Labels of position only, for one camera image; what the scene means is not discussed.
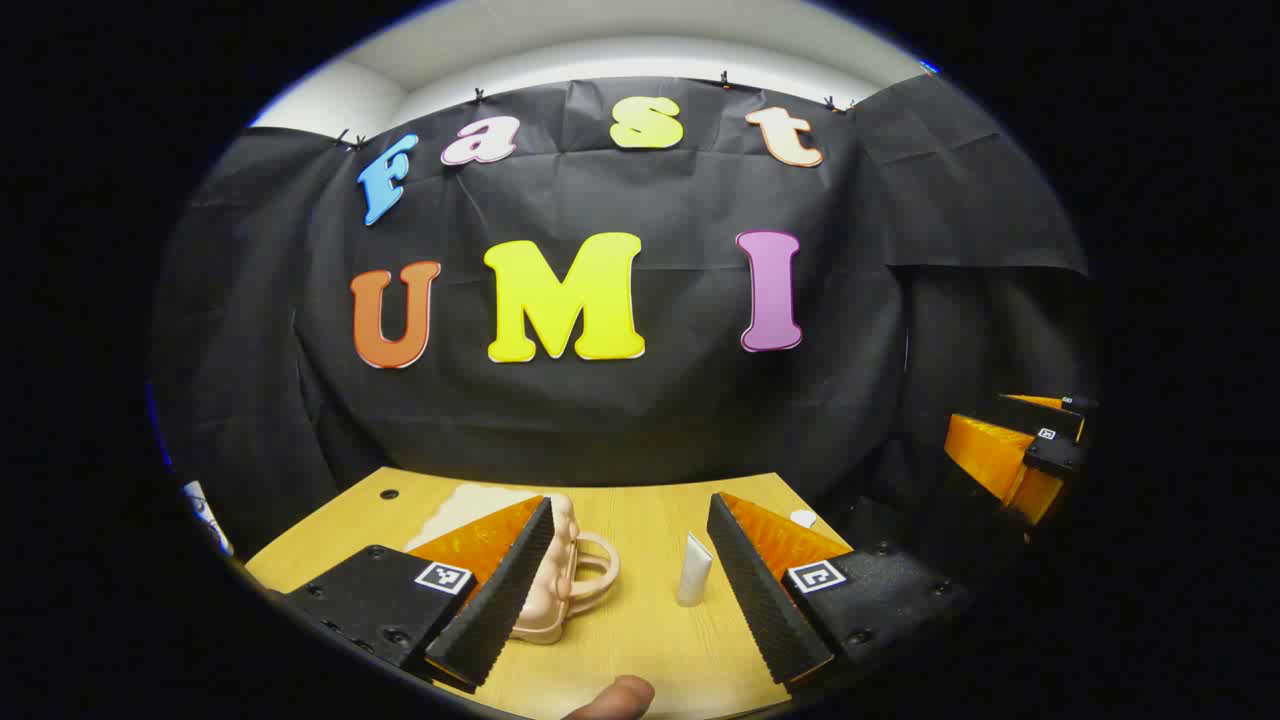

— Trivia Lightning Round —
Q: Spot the black backdrop cloth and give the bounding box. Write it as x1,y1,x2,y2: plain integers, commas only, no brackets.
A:
150,72,1101,561

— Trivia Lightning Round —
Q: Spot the white and blue board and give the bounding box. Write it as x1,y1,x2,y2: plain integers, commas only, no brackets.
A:
183,480,236,558

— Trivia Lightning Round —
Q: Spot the white squeeze tube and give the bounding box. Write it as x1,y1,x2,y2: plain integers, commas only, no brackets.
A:
676,532,714,608

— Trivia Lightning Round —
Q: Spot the small pink suitcase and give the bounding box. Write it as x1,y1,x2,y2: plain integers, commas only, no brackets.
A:
510,492,621,646

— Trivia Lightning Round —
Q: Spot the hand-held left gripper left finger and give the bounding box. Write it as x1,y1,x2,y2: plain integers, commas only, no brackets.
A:
283,495,556,693

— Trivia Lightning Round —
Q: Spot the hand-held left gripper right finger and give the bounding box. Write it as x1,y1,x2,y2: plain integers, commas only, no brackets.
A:
706,491,979,691

